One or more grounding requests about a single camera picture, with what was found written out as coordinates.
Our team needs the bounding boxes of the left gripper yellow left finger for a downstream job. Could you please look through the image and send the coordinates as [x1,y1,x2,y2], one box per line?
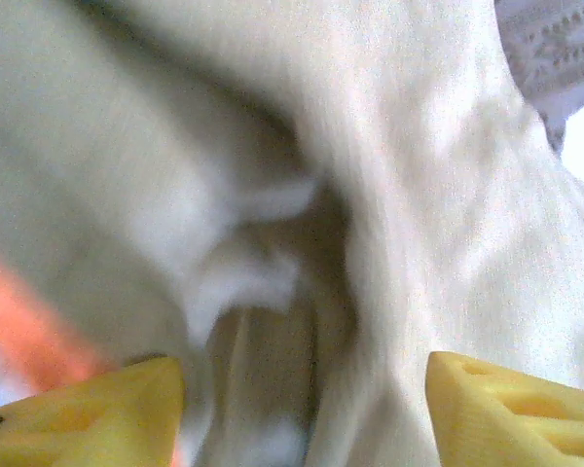
[0,356,186,467]

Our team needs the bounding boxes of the tan trousers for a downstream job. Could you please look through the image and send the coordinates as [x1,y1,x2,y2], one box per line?
[0,0,584,467]

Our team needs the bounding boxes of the folded orange trousers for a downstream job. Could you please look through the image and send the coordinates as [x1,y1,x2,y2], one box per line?
[0,242,123,390]

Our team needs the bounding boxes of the teal plastic basket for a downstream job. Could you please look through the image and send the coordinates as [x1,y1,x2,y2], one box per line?
[493,0,584,157]

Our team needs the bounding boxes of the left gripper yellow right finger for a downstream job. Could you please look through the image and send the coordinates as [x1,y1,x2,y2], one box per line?
[425,350,584,467]

